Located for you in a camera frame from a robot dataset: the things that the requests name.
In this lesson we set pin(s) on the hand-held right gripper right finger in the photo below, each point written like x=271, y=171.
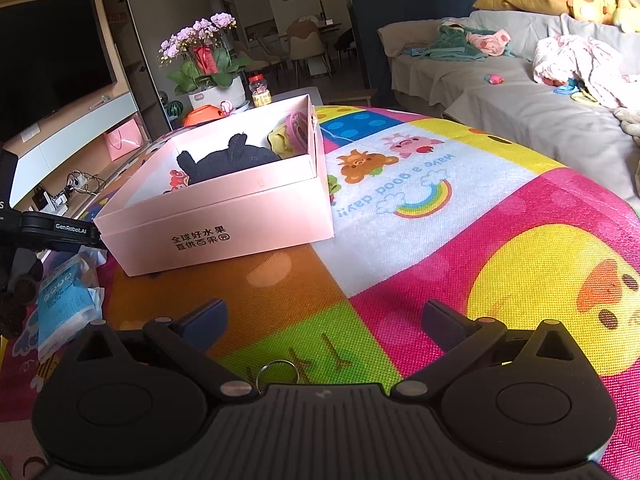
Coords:
x=442, y=325

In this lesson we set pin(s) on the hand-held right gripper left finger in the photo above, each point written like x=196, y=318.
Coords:
x=207, y=322

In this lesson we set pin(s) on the blue wet wipes packet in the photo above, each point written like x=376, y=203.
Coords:
x=65, y=300

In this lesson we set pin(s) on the pink cardboard box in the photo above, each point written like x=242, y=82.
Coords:
x=225, y=220

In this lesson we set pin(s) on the red round toy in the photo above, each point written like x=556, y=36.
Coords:
x=177, y=180

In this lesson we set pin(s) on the black plush toy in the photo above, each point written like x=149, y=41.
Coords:
x=230, y=160

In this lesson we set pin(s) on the yellow soft toy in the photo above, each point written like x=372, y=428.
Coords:
x=281, y=145

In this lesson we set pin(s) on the colourful cartoon play mat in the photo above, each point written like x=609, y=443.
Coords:
x=450, y=235

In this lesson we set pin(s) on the pink gift bag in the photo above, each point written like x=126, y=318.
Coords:
x=122, y=141

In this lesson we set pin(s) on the black television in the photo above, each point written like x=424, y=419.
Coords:
x=50, y=70

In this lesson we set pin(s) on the watermelon ball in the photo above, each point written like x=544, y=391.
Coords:
x=173, y=111

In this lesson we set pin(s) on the orange pumpkin bucket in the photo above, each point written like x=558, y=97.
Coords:
x=202, y=116

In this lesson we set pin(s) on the pink white small toy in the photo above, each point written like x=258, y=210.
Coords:
x=226, y=107

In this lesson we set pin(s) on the grey sofa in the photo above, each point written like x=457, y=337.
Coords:
x=525, y=120

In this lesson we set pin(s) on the pink orchid in white pot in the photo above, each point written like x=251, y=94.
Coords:
x=205, y=60

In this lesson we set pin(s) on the red lid candy jar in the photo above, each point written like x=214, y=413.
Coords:
x=260, y=92

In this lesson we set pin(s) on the blue plastic toy rings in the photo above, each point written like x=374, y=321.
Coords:
x=570, y=91

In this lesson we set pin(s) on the green towel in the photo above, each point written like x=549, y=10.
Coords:
x=450, y=45

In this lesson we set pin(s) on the pink garment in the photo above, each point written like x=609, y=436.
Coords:
x=492, y=42

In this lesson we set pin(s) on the beige pillow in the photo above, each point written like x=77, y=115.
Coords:
x=400, y=40

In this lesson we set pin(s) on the dark blue cabinet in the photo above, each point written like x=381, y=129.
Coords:
x=370, y=45

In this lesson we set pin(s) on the beige dining chair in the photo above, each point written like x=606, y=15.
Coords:
x=307, y=45

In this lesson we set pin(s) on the white pink printed clothes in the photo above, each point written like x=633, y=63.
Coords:
x=585, y=65

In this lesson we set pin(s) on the yellow cushion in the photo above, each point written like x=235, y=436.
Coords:
x=520, y=1

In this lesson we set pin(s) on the white wall cabinet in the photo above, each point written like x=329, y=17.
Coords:
x=90, y=125

